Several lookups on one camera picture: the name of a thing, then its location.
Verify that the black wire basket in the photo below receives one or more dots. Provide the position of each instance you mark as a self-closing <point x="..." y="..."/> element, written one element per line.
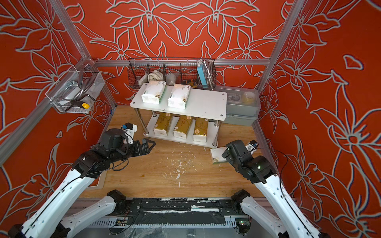
<point x="175" y="70"/>

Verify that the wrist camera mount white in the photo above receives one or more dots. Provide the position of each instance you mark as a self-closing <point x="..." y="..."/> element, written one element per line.
<point x="129" y="130"/>
<point x="252" y="146"/>

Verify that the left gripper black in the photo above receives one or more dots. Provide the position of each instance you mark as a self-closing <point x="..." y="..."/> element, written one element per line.
<point x="139" y="151"/>

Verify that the white cloth roll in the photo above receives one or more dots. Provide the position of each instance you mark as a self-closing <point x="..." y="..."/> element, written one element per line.
<point x="155" y="76"/>

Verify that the tape roll in box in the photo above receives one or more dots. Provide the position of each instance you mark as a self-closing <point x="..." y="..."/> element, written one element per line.
<point x="249" y="98"/>

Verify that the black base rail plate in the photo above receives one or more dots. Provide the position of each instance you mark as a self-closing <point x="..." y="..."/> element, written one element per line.
<point x="138" y="206"/>

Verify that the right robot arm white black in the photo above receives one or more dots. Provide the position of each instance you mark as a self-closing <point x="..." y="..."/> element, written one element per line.
<point x="289" y="221"/>

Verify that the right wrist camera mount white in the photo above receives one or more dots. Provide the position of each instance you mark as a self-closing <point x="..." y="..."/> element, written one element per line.
<point x="252" y="146"/>

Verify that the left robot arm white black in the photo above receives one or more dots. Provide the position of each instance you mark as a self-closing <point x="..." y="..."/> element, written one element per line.
<point x="49" y="220"/>

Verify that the grey plastic storage box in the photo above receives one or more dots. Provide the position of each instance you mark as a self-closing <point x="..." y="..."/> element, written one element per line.
<point x="238" y="113"/>

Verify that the clear plastic wall bin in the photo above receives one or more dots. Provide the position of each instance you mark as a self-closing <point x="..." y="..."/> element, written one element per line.
<point x="80" y="85"/>

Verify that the blue box in basket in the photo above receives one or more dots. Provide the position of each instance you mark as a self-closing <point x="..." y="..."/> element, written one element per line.
<point x="201" y="69"/>

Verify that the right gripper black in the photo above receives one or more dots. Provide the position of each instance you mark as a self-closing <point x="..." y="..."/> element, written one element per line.
<point x="227" y="156"/>

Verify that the white tray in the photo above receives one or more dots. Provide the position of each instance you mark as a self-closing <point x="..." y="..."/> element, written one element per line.
<point x="98" y="183"/>

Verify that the white two-tier shelf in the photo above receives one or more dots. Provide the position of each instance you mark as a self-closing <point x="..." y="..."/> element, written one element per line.
<point x="205" y="104"/>

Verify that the gold tissue pack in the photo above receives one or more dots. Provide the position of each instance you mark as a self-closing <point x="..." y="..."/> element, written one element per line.
<point x="163" y="124"/>
<point x="182" y="127"/>
<point x="200" y="130"/>

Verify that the yellow handled tool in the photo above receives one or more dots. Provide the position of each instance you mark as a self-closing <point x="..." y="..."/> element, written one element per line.
<point x="80" y="104"/>

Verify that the white tissue pack front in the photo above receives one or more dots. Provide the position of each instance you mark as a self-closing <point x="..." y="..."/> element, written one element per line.
<point x="154" y="92"/>

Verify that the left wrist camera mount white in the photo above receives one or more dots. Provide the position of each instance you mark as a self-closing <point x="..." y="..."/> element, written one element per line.
<point x="129" y="130"/>

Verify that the white tissue pack back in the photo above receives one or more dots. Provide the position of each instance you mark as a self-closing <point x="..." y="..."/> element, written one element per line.
<point x="216" y="155"/>

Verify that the white tissue pack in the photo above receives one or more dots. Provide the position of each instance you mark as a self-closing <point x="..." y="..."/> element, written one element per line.
<point x="216" y="155"/>
<point x="154" y="92"/>
<point x="179" y="96"/>

